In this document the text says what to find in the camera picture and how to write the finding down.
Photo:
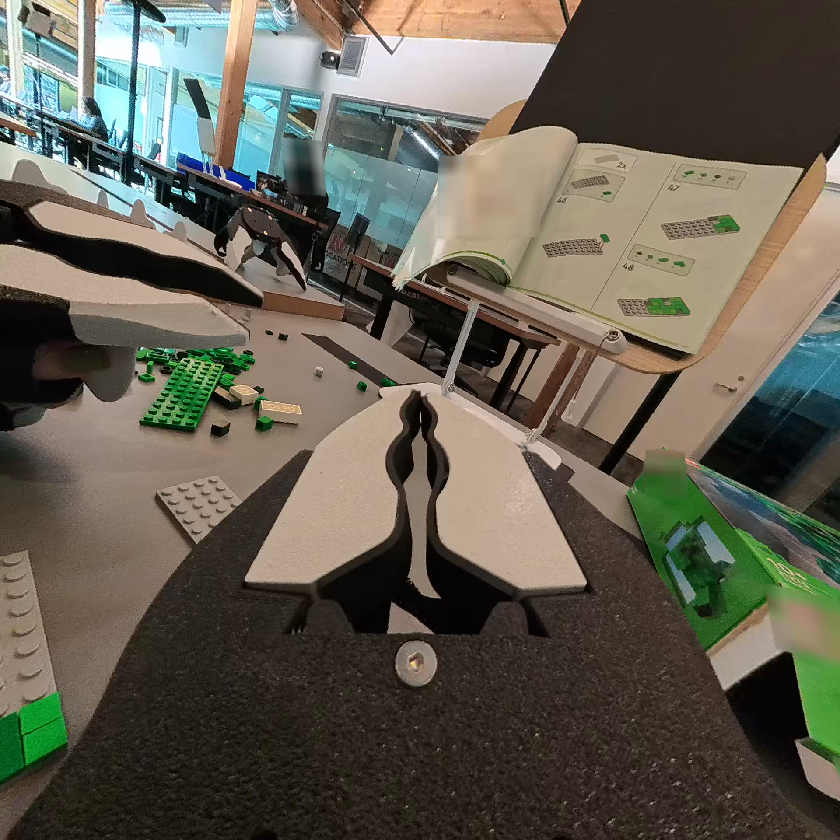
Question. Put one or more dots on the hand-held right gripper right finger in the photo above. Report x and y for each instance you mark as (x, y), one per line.
(505, 518)

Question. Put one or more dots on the dark green long tile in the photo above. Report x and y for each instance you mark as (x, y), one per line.
(226, 401)

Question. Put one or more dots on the open instruction booklet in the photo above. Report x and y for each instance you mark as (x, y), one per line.
(623, 262)

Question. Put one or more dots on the wooden desk black legs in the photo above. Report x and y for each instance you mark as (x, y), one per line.
(374, 264)

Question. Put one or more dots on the white door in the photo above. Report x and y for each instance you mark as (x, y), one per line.
(735, 341)

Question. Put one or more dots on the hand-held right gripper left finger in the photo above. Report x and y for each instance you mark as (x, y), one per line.
(341, 518)

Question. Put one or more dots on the grey studded plate green tiles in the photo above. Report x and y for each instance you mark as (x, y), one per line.
(19, 630)
(197, 505)

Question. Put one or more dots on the large green studded plate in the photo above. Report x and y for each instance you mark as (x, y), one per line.
(184, 394)

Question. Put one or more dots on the blue storage bins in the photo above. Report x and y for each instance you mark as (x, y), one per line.
(216, 172)

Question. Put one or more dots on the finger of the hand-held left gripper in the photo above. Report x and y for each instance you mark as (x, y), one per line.
(118, 229)
(131, 295)

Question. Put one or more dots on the person's left hand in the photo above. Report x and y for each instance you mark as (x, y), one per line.
(65, 364)

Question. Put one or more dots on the small dark green brick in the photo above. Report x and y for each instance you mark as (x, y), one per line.
(220, 429)

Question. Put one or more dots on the pile of green tiles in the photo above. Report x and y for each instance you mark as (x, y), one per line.
(223, 358)

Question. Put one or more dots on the cream printed long brick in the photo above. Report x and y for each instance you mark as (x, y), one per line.
(281, 412)

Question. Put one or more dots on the printed floor sign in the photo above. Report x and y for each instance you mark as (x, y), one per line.
(334, 253)

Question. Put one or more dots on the green toy set box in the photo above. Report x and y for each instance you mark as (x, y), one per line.
(695, 558)

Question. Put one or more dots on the idle black gripper device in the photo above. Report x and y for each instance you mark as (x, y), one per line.
(259, 229)

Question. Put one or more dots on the black office chair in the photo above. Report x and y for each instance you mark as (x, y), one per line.
(466, 341)

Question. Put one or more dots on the wooden pillar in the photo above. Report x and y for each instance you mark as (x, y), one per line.
(236, 79)

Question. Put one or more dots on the white book stand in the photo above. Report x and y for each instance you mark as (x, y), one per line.
(558, 318)

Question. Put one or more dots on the black security camera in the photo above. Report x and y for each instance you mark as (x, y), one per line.
(331, 60)

